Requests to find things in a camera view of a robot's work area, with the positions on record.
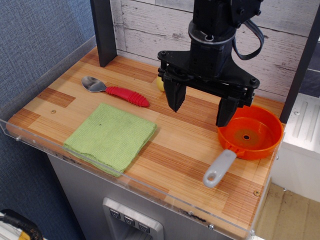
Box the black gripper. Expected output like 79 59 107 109
157 37 260 128

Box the yellow potato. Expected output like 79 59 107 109
156 76 165 92

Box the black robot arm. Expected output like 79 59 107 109
158 0 264 127

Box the green cloth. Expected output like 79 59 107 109
63 103 157 178

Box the clear acrylic table guard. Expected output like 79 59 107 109
0 37 275 240

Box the white side cabinet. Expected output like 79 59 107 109
271 93 320 202

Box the grey cabinet with dispenser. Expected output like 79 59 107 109
46 152 236 240

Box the yellow black object bottom left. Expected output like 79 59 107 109
0 209 45 240

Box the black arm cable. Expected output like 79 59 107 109
232 19 265 61

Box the orange pot grey handle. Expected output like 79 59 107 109
202 105 284 188

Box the dark right vertical post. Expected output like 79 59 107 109
279 7 320 124

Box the red handled metal spoon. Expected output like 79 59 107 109
81 76 150 107

